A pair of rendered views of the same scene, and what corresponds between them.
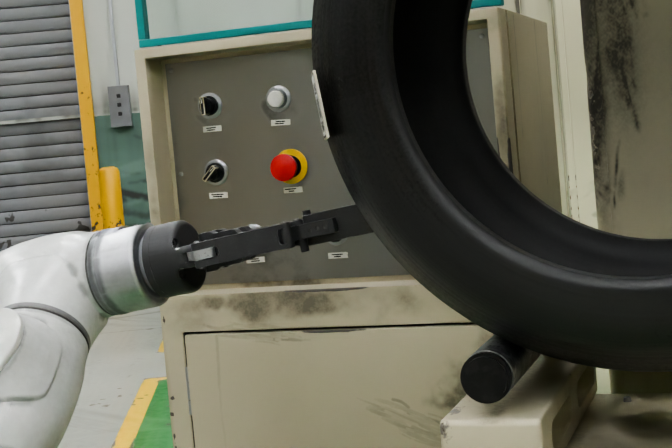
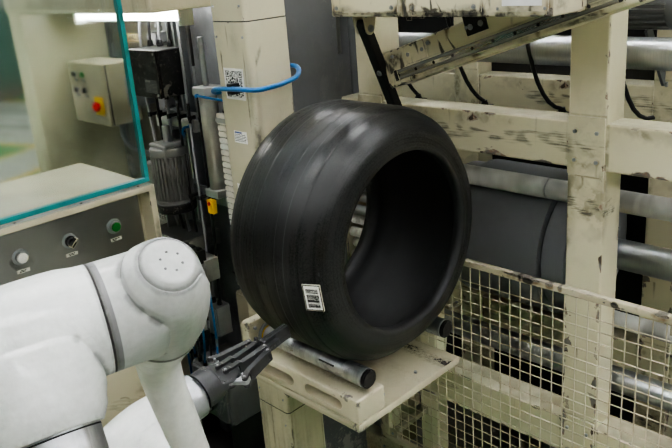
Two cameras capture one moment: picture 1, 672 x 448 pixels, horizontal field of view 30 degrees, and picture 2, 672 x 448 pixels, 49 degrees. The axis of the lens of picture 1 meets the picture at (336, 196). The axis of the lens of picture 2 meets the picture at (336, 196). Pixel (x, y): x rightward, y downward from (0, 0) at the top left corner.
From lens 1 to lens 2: 141 cm
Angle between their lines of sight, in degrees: 63
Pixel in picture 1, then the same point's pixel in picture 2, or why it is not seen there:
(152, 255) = (213, 391)
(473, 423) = (366, 397)
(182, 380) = not seen: outside the picture
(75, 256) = not seen: hidden behind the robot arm
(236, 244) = (256, 368)
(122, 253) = (201, 397)
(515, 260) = (381, 332)
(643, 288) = (412, 326)
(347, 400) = not seen: hidden behind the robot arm
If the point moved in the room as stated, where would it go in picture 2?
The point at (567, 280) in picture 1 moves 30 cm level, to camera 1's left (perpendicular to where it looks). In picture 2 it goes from (394, 333) to (335, 408)
